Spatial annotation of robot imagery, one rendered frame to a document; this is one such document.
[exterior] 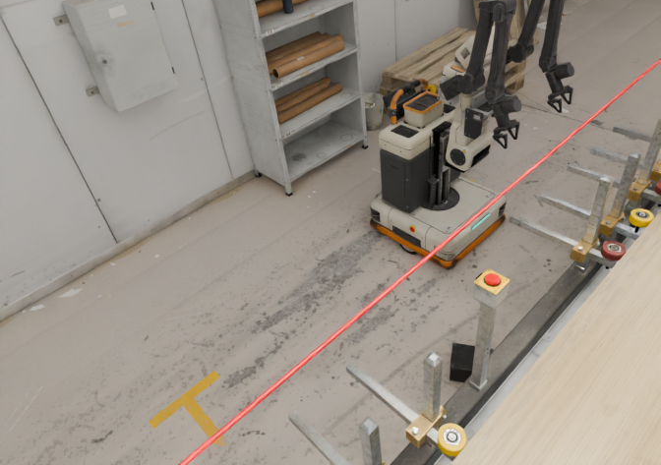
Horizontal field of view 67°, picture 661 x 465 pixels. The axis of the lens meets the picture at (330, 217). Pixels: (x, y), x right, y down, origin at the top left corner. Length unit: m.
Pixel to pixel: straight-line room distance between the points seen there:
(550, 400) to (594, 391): 0.13
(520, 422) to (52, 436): 2.29
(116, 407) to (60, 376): 0.45
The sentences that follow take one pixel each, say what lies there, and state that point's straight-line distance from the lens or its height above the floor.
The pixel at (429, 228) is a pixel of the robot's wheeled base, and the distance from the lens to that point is 3.05.
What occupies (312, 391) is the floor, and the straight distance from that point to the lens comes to 2.69.
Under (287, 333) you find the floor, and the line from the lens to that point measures 2.93.
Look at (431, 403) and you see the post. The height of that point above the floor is 0.94.
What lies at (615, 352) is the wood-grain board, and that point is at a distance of 1.81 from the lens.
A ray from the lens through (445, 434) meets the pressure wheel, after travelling 1.54.
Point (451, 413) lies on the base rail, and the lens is 1.81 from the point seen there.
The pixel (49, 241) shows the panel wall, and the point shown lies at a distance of 3.65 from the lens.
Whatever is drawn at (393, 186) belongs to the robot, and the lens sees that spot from 3.07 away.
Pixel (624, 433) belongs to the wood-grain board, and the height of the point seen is 0.90.
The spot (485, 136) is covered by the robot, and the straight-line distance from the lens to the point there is 2.91.
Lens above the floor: 2.28
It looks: 39 degrees down
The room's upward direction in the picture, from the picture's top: 8 degrees counter-clockwise
